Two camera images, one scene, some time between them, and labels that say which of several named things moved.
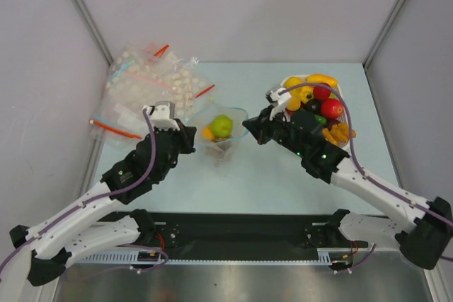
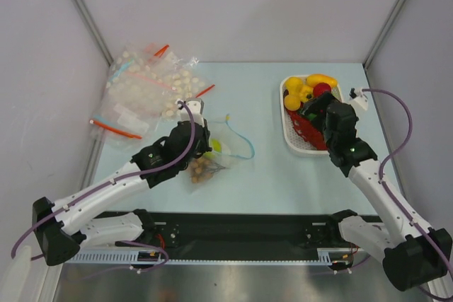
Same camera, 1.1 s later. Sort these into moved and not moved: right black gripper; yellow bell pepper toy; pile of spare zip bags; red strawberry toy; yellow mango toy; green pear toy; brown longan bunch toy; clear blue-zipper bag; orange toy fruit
Moved: clear blue-zipper bag; green pear toy; brown longan bunch toy; right black gripper
Not moved: yellow bell pepper toy; orange toy fruit; red strawberry toy; pile of spare zip bags; yellow mango toy
